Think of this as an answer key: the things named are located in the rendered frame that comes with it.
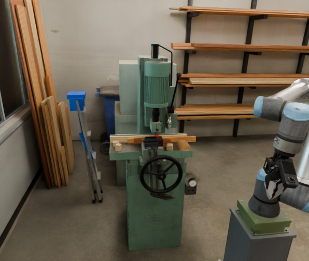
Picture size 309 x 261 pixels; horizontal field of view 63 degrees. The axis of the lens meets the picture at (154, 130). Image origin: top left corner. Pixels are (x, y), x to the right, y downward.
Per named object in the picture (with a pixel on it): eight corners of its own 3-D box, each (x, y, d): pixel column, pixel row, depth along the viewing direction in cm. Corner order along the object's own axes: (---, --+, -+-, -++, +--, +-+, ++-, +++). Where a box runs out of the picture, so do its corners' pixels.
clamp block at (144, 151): (142, 161, 171) (142, 149, 168) (141, 153, 184) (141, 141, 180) (164, 160, 173) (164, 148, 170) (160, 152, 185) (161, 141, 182)
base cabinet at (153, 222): (127, 250, 208) (126, 176, 184) (126, 206, 262) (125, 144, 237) (180, 246, 214) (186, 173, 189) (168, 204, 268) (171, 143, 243)
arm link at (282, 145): (308, 145, 87) (280, 141, 87) (303, 157, 89) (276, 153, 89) (296, 135, 95) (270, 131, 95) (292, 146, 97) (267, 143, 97)
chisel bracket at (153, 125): (151, 134, 188) (151, 124, 185) (149, 128, 201) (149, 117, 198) (161, 134, 189) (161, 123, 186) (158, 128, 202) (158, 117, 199)
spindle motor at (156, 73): (145, 109, 176) (145, 62, 165) (142, 102, 192) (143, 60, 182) (169, 108, 178) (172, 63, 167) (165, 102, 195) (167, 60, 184)
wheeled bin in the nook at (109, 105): (98, 157, 368) (95, 91, 334) (99, 142, 417) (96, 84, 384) (141, 154, 379) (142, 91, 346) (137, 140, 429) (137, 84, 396)
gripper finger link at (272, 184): (265, 192, 104) (272, 173, 100) (271, 201, 98) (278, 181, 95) (258, 191, 104) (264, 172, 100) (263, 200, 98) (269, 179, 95)
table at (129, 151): (108, 167, 169) (108, 159, 167) (110, 148, 197) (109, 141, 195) (196, 163, 177) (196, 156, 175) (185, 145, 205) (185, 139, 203)
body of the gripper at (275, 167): (280, 172, 102) (290, 145, 97) (289, 184, 94) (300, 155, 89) (261, 169, 102) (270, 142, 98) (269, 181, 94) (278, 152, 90)
